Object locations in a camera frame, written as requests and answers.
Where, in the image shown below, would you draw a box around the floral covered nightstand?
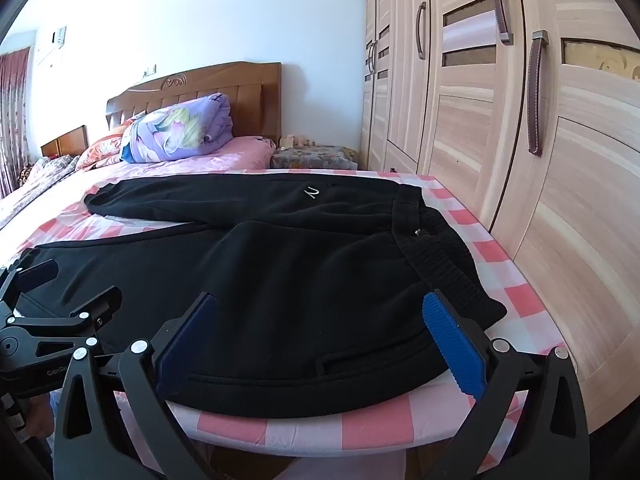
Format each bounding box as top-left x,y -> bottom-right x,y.
271,144 -> 360,171

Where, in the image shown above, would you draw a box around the pink checkered cloth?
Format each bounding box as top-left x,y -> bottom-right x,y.
0,169 -> 568,461

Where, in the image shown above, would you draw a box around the purple floral pillow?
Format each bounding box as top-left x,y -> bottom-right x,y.
119,92 -> 235,163

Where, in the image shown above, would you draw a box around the light wooden wardrobe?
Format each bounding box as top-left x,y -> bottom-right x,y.
360,0 -> 640,433

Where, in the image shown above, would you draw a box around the grey patterned quilt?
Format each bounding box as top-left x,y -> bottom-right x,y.
17,155 -> 81,186

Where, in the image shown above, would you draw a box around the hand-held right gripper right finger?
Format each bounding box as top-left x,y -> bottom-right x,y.
421,289 -> 591,480

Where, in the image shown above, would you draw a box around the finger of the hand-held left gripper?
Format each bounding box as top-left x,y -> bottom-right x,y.
10,286 -> 123,339
0,260 -> 61,311

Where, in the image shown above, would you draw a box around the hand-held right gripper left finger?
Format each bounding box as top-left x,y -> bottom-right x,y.
52,291 -> 218,480

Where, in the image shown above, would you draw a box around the orange floral pillow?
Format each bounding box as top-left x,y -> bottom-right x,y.
75,115 -> 146,171

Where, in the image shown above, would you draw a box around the pink bed sheet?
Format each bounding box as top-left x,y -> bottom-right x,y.
0,135 -> 277,241

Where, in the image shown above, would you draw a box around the black pants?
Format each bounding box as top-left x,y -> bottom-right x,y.
15,175 -> 508,420

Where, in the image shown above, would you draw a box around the small plain wooden headboard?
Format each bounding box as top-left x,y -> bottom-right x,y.
40,125 -> 90,158

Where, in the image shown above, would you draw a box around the carved wooden headboard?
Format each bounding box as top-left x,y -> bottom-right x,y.
105,61 -> 283,148

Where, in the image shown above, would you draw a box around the dark red curtain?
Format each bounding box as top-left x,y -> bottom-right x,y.
0,47 -> 32,201

